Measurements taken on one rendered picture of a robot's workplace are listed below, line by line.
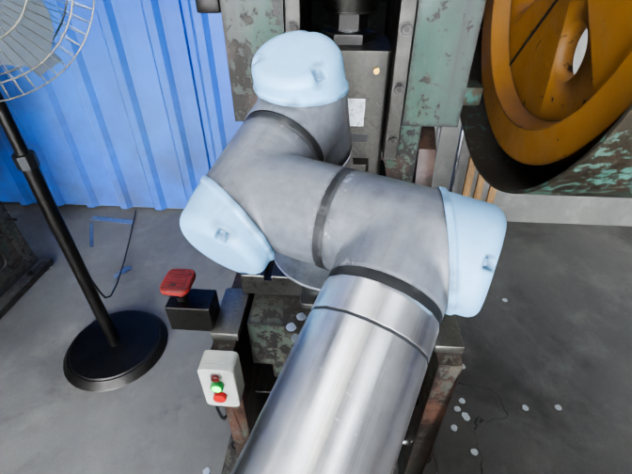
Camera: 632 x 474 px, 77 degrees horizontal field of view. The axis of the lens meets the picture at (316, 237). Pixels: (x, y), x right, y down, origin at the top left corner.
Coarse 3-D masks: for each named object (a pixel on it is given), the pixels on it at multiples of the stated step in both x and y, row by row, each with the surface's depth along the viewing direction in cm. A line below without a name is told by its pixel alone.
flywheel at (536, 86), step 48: (528, 0) 83; (576, 0) 64; (624, 0) 53; (528, 48) 80; (576, 48) 69; (624, 48) 52; (528, 96) 79; (576, 96) 63; (624, 96) 47; (528, 144) 71; (576, 144) 56
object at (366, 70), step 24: (360, 48) 68; (384, 48) 68; (360, 72) 68; (384, 72) 68; (360, 96) 71; (384, 96) 70; (360, 120) 73; (384, 120) 73; (360, 144) 76; (360, 168) 76
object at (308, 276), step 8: (280, 256) 84; (280, 264) 82; (288, 264) 82; (296, 264) 82; (304, 264) 82; (288, 272) 80; (296, 272) 80; (304, 272) 80; (312, 272) 80; (320, 272) 80; (328, 272) 80; (296, 280) 77; (304, 280) 78; (312, 280) 78; (320, 280) 78; (312, 288) 76; (320, 288) 76
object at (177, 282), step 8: (168, 272) 83; (176, 272) 83; (184, 272) 83; (192, 272) 83; (168, 280) 81; (176, 280) 81; (184, 280) 81; (192, 280) 82; (160, 288) 80; (168, 288) 79; (176, 288) 79; (184, 288) 79
